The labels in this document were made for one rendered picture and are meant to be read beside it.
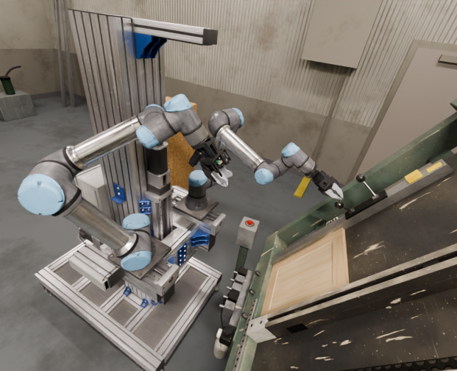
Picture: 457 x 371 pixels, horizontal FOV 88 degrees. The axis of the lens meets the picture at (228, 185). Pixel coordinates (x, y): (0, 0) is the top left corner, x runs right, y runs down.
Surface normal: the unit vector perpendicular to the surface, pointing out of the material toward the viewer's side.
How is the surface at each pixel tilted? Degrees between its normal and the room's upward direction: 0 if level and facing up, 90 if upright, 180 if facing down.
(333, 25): 90
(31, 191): 84
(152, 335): 0
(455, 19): 90
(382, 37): 90
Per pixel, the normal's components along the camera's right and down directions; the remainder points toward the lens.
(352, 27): -0.48, 0.44
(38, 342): 0.11, -0.83
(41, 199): 0.22, 0.47
